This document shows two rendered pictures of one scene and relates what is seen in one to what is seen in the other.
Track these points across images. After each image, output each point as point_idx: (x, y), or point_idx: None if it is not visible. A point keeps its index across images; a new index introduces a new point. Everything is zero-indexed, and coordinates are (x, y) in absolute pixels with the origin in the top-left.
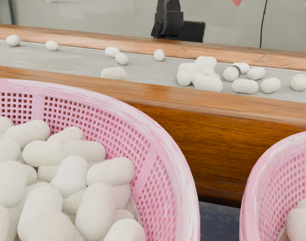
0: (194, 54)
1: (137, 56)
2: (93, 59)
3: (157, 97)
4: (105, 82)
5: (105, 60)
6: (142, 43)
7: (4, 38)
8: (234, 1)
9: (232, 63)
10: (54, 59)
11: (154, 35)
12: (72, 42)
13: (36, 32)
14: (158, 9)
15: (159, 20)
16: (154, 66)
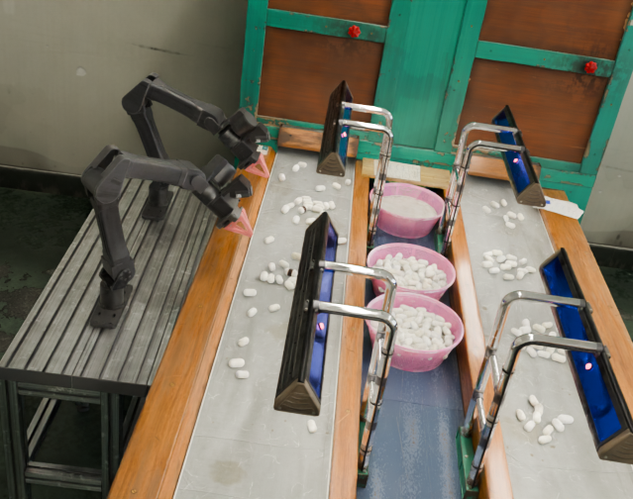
0: (235, 276)
1: (241, 304)
2: (265, 322)
3: (361, 294)
4: (352, 304)
5: (265, 317)
6: (224, 295)
7: (206, 379)
8: (247, 235)
9: (242, 264)
10: (276, 337)
11: (121, 287)
12: (217, 335)
13: (205, 353)
14: (118, 261)
15: (128, 271)
16: (270, 298)
